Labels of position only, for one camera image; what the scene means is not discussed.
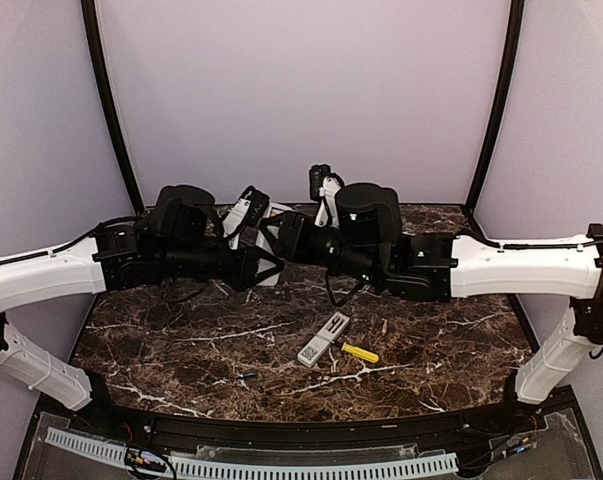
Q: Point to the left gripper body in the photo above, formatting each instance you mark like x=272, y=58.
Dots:
x=242, y=267

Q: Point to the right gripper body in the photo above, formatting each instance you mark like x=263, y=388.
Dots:
x=295, y=233

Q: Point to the grey remote control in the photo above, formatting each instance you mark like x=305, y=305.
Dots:
x=271, y=208

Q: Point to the white remote control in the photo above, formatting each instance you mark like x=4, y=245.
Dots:
x=309, y=355

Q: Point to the yellow handled screwdriver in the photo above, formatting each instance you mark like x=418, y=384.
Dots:
x=358, y=352

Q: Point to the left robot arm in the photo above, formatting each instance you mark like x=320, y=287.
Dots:
x=182, y=236

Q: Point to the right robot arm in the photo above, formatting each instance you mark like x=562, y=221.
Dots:
x=362, y=238

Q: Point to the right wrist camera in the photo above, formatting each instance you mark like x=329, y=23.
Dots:
x=323, y=187

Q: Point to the black front rail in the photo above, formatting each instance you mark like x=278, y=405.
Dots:
x=462, y=428

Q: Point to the white slotted cable duct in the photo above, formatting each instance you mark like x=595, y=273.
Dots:
x=234, y=463

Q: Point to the left black frame post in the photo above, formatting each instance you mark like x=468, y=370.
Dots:
x=107, y=101

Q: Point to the black frame post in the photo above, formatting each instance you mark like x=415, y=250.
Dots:
x=501, y=93
x=107, y=101

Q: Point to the right black frame post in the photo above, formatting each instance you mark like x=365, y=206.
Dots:
x=501, y=93

